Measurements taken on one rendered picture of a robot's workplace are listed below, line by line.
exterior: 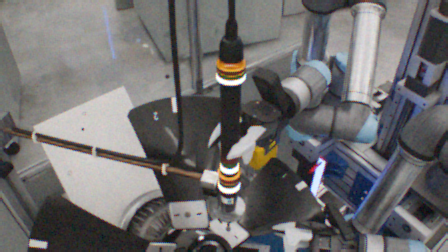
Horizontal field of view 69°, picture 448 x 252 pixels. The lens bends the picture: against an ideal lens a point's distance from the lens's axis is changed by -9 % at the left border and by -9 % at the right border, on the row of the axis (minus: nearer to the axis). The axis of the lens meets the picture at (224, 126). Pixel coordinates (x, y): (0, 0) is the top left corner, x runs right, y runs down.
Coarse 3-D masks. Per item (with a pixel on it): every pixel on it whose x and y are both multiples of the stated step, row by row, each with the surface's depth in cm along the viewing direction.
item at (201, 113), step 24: (192, 96) 78; (144, 120) 78; (168, 120) 77; (192, 120) 77; (216, 120) 77; (144, 144) 79; (168, 144) 78; (192, 144) 77; (192, 168) 76; (168, 192) 79; (192, 192) 77
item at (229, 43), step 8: (232, 24) 47; (232, 32) 48; (224, 40) 49; (232, 40) 49; (240, 40) 49; (224, 48) 49; (232, 48) 49; (240, 48) 49; (224, 56) 50; (232, 56) 50; (240, 56) 50; (224, 200) 72; (232, 200) 72; (224, 208) 74; (232, 208) 74
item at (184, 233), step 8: (168, 232) 79; (176, 232) 80; (184, 232) 77; (192, 232) 75; (208, 232) 74; (160, 240) 79; (168, 240) 79; (176, 240) 76; (184, 240) 73; (192, 240) 71; (200, 240) 71; (208, 240) 73; (216, 240) 73; (224, 240) 74; (176, 248) 74; (184, 248) 71; (192, 248) 70; (200, 248) 72; (208, 248) 72; (216, 248) 73; (224, 248) 75
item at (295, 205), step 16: (272, 160) 98; (256, 176) 94; (272, 176) 94; (256, 192) 90; (272, 192) 91; (288, 192) 91; (304, 192) 92; (256, 208) 86; (272, 208) 87; (288, 208) 88; (304, 208) 89; (320, 208) 91; (240, 224) 83; (256, 224) 82; (272, 224) 83
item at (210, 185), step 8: (216, 176) 71; (208, 184) 70; (216, 184) 71; (208, 192) 71; (216, 192) 71; (216, 200) 73; (240, 200) 77; (216, 208) 75; (240, 208) 75; (216, 216) 74; (224, 216) 74; (232, 216) 74; (240, 216) 74
